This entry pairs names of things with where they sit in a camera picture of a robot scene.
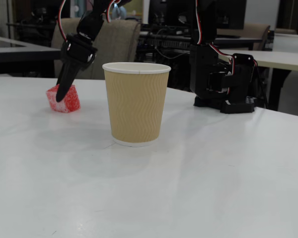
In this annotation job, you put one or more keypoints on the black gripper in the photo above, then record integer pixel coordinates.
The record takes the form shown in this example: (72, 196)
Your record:
(75, 55)

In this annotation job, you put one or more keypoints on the red foam cube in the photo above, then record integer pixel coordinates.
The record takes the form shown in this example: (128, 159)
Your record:
(72, 101)

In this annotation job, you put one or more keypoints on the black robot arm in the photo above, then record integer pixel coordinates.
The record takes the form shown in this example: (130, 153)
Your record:
(89, 22)

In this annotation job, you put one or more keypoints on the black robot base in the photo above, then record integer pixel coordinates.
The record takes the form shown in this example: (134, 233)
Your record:
(203, 74)

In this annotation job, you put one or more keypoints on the tan paper cup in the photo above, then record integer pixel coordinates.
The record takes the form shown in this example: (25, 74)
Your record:
(136, 104)

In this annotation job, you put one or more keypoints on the white table with dark edge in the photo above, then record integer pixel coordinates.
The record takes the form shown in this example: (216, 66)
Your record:
(15, 52)

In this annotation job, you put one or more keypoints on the beige fabric chair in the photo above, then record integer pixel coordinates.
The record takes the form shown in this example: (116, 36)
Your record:
(119, 44)
(258, 32)

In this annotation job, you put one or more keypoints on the pale blue round object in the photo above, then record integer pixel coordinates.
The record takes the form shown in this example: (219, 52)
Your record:
(120, 12)

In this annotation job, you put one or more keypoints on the dark cluttered desk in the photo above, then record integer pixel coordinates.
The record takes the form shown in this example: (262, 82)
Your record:
(169, 42)

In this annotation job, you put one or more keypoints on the black computer monitor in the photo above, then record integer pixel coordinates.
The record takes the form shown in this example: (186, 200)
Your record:
(169, 10)
(233, 12)

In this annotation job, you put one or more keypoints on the cream table with dark legs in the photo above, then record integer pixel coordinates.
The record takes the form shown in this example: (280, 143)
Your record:
(283, 58)

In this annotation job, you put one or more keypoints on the white partition panel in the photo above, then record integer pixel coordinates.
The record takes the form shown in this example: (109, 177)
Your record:
(290, 42)

